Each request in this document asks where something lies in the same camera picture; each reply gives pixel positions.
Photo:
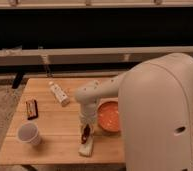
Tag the white paper cup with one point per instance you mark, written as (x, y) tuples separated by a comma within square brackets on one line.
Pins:
[(29, 133)]

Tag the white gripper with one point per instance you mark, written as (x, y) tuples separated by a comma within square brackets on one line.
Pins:
[(88, 115)]

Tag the orange bowl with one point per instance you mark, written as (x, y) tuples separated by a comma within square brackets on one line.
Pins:
[(108, 116)]

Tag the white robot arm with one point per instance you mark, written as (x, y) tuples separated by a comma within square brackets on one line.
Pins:
[(155, 106)]

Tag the wooden table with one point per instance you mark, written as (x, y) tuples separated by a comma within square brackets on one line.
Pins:
[(60, 132)]

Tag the white sponge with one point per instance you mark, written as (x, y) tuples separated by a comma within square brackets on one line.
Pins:
[(86, 148)]

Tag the dark candy bar wrapper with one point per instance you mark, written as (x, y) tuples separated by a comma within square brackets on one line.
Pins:
[(32, 109)]

